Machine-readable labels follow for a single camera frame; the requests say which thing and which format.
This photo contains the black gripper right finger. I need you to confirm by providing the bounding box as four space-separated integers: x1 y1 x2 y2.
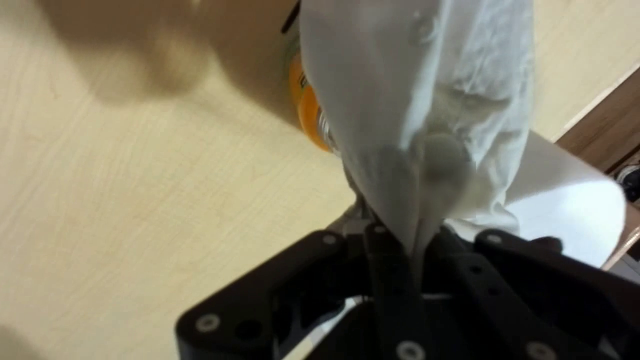
414 224 640 360

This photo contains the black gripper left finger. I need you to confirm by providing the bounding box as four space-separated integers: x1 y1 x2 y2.
175 221 428 360

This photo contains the orange juice bottle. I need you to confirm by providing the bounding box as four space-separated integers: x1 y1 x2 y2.
287 35 337 156

